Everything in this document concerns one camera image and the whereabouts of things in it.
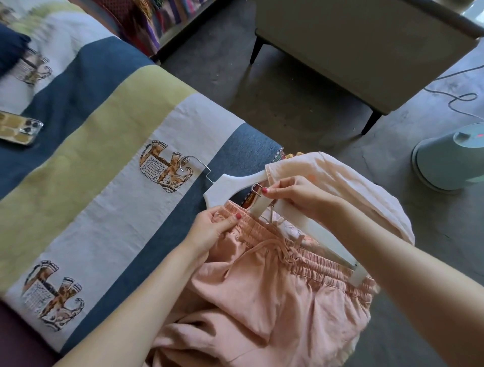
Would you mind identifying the person's left hand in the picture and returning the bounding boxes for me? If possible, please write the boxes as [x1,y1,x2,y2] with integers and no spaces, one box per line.
[183,207,244,262]

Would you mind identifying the person's right hand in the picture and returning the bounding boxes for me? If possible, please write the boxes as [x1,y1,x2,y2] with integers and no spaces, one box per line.
[263,175,343,228]

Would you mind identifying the white clip hanger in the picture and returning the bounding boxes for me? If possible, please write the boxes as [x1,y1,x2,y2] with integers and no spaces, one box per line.
[181,156,369,288]

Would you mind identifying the pink drawstring pants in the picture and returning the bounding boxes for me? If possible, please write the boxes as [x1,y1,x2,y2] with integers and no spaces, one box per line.
[145,200,380,367]

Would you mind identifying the person's left forearm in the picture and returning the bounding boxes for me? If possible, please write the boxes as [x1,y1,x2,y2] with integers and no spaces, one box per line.
[55,240,205,367]

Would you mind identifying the person's right forearm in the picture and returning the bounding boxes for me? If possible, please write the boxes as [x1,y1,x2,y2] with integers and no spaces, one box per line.
[321,200,484,367]

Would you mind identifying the pale pink shirt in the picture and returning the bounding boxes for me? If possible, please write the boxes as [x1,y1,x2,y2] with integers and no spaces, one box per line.
[265,151,416,246]

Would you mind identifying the striped elephant print bedspread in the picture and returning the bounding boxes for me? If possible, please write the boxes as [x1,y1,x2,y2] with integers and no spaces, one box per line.
[0,0,284,356]

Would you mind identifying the beige armchair with black legs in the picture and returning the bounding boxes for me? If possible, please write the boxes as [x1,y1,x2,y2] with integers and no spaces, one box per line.
[250,0,484,136]

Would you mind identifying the pale green fan base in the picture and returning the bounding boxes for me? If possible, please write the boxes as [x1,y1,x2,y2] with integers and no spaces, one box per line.
[411,122,484,194]

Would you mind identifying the shelf of colourful textiles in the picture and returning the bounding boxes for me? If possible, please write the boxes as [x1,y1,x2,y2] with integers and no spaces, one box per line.
[91,0,227,61]

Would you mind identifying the smartphone with yellow case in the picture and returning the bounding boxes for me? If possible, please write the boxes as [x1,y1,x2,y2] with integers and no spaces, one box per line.
[0,110,44,147]

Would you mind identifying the maroon bed sheet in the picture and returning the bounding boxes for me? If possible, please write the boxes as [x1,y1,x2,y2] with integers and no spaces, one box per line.
[0,300,61,367]

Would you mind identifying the dark blue pillow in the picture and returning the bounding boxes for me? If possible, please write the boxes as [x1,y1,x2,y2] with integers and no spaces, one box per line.
[0,24,32,78]

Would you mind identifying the white power cable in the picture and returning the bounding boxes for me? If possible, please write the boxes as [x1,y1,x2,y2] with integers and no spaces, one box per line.
[423,64,484,121]

